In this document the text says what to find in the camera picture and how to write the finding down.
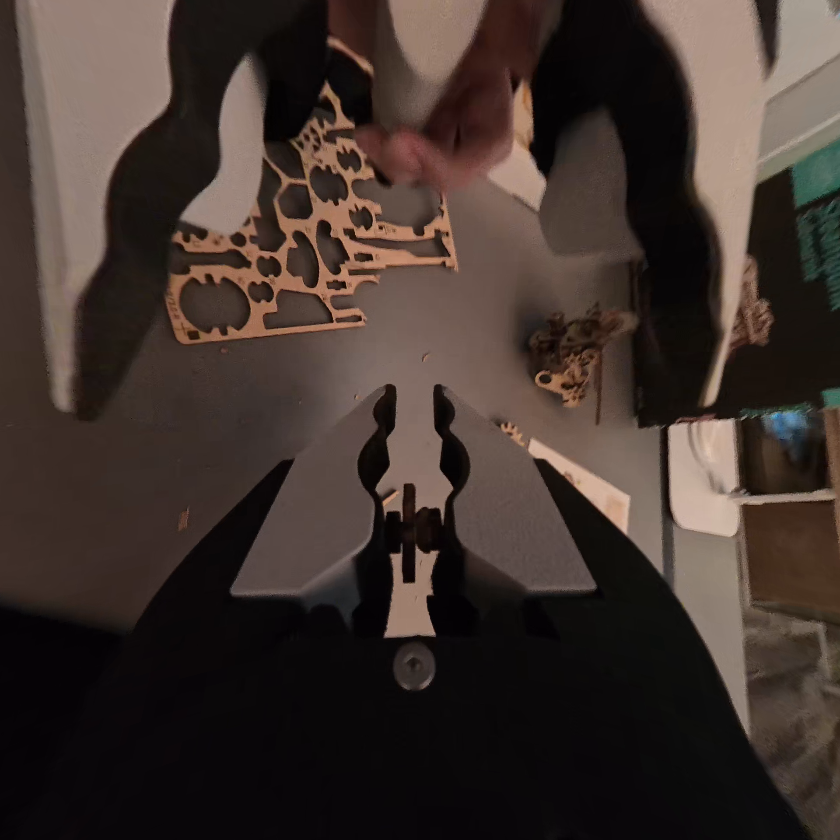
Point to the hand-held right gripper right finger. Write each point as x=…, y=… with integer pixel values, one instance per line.
x=518, y=525

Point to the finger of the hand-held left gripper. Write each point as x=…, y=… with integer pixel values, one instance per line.
x=79, y=131
x=732, y=197

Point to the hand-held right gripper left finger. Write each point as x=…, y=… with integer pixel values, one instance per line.
x=308, y=525

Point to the black model kit box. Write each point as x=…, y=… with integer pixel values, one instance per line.
x=787, y=295

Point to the partly built wooden model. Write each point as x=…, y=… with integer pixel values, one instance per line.
x=571, y=354

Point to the person's left hand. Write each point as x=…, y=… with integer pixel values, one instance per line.
x=459, y=144

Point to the printed instruction booklet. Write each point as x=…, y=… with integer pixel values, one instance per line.
x=590, y=492

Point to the small wooden gear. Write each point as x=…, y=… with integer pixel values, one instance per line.
x=514, y=434

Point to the white plastic base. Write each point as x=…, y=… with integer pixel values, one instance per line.
x=695, y=499

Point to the laser-cut plywood sheet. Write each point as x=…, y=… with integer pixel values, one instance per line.
x=216, y=249

